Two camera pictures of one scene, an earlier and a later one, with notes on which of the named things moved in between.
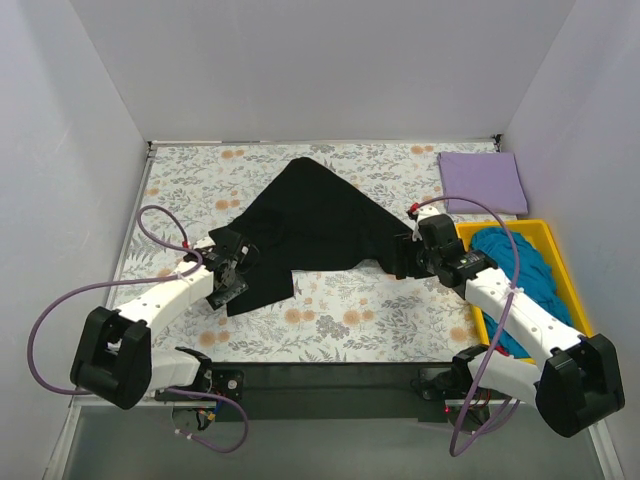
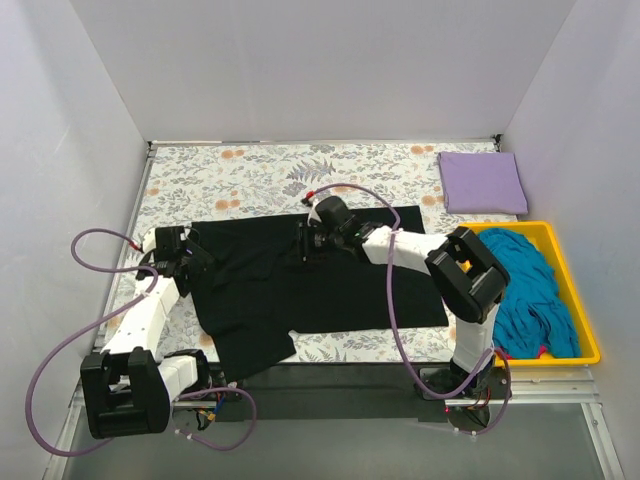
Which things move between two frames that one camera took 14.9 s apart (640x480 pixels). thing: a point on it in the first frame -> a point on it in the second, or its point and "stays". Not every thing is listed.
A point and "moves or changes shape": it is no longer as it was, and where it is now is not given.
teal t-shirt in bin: x=516 y=256 stays
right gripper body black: x=409 y=257 -> x=304 y=241
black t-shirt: x=308 y=220 moves or changes shape
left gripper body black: x=232 y=248 -> x=198 y=259
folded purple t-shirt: x=490 y=178 stays
